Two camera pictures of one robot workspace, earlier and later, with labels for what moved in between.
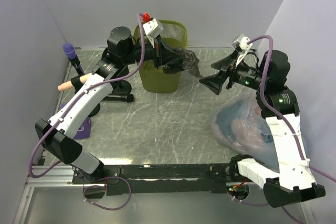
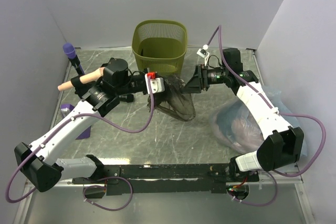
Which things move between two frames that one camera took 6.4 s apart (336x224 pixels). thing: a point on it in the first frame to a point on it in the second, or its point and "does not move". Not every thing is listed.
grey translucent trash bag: (188, 61) to (179, 105)
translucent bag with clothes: (239, 122) does not move
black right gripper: (213, 82) to (199, 81)
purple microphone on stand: (70, 51) does not move
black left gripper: (162, 54) to (161, 77)
